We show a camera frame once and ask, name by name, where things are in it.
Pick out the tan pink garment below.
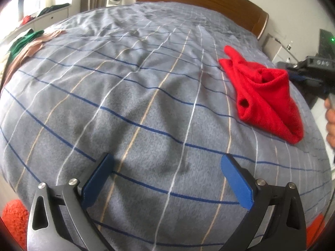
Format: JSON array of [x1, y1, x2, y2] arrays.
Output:
[[1, 29, 66, 90]]

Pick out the person's hand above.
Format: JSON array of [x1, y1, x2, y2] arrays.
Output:
[[324, 99, 335, 149]]

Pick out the red item on bench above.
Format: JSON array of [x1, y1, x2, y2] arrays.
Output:
[[20, 15, 35, 26]]

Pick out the white bedside cabinet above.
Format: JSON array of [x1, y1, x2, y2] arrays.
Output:
[[262, 33, 298, 64]]

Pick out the red knit sweater white motif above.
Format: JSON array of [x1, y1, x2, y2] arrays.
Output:
[[218, 45, 304, 145]]

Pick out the green garment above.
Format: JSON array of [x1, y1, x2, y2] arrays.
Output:
[[8, 29, 44, 64]]

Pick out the dark clothes on bench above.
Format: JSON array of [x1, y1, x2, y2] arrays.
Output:
[[38, 3, 70, 17]]

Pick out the grey plaid bed cover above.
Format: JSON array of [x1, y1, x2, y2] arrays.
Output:
[[1, 2, 332, 250]]

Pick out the white window bench cabinet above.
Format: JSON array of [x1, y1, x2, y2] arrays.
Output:
[[1, 5, 71, 44]]

